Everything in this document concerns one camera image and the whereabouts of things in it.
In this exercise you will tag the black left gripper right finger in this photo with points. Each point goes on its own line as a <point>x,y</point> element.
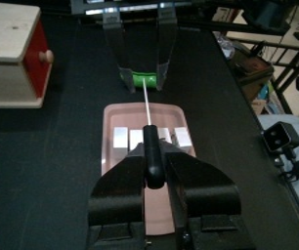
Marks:
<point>203,192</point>

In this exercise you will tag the white rectangular block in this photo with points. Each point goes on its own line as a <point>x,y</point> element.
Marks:
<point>183,138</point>
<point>135,138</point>
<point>166,134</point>
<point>120,140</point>

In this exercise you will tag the brown cardboard box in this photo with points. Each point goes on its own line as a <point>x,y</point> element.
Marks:
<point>255,69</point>

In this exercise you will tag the black depth camera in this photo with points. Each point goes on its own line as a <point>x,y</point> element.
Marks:
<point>282,136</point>

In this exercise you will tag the green toy vegetable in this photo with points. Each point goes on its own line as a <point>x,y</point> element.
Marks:
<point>151,79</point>

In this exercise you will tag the pink plastic tray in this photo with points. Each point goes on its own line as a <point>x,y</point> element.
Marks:
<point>126,114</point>

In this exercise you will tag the black metal frame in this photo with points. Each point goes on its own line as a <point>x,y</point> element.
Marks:
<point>293,62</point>

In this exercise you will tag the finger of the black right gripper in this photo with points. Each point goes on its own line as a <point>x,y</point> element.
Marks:
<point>115,49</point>
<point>167,42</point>

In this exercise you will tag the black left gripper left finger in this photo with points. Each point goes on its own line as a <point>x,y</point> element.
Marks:
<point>116,192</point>

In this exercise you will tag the wooden box with red side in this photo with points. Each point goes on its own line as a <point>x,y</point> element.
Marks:
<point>8,58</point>

